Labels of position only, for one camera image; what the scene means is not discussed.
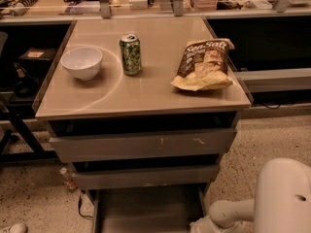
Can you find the grey bottom drawer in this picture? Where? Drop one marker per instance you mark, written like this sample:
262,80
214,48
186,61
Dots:
158,209

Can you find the grey drawer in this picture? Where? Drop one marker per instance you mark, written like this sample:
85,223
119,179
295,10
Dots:
143,145
146,177
158,209

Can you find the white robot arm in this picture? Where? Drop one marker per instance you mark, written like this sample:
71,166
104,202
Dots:
282,203

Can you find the grey middle drawer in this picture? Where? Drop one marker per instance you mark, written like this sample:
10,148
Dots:
146,177

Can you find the grey top drawer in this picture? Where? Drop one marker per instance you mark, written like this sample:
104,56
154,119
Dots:
143,145

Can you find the grey drawer cabinet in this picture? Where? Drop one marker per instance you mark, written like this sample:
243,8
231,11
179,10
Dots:
115,103

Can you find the small plastic bottle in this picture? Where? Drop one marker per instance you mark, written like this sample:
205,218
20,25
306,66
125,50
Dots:
67,178

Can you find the sea salt chip bag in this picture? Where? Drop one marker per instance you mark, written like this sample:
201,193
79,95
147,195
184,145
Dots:
204,65

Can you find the white shoe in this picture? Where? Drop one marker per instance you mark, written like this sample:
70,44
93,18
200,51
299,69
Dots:
15,228

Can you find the green soda can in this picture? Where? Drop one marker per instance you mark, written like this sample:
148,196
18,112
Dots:
130,54

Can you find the white ceramic bowl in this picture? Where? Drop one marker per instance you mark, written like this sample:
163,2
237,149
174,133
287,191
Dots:
82,63

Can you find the black box with label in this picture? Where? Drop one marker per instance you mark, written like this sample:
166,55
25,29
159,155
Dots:
37,58

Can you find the black coiled spring tool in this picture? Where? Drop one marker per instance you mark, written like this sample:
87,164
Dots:
21,7

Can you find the black desk frame leg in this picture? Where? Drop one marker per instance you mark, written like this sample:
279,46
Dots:
37,152

